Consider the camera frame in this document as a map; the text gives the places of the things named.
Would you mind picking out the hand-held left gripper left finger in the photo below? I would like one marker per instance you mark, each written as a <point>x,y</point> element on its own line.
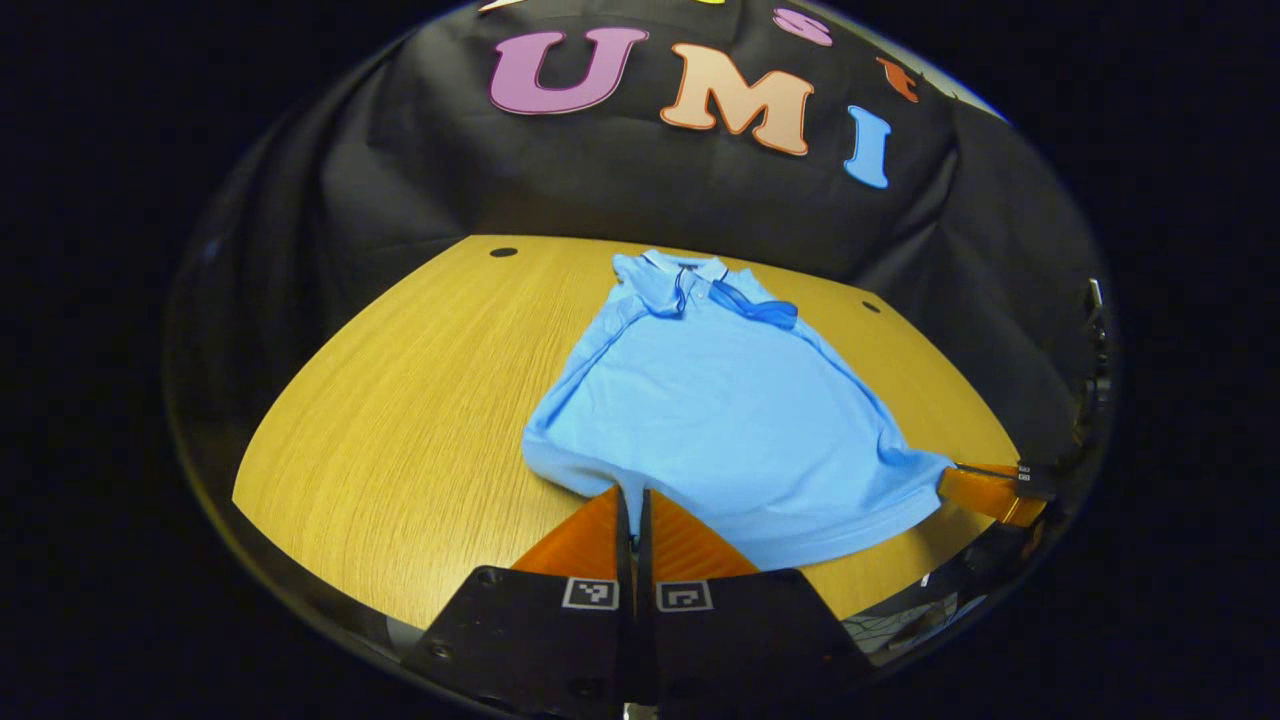
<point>540,640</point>

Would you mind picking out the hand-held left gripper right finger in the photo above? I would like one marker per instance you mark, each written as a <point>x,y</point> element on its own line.
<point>740,640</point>

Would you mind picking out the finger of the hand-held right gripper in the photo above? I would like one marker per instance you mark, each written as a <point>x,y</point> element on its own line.
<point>985,490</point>

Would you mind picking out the light blue polo T-shirt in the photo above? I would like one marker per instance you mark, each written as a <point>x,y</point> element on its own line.
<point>720,420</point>

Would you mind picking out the black backdrop cloth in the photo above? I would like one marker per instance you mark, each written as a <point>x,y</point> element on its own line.
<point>600,180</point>

